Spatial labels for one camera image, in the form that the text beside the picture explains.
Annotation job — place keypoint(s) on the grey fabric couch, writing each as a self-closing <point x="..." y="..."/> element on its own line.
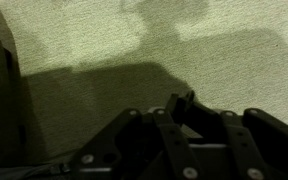
<point x="0" y="100"/>

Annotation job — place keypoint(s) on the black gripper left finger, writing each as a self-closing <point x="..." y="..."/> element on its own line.
<point x="97" y="156"/>

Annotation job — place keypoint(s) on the grey ottoman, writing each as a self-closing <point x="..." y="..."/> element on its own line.
<point x="150" y="40"/>

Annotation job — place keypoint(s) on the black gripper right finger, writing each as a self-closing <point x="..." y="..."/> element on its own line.
<point x="270" y="140"/>

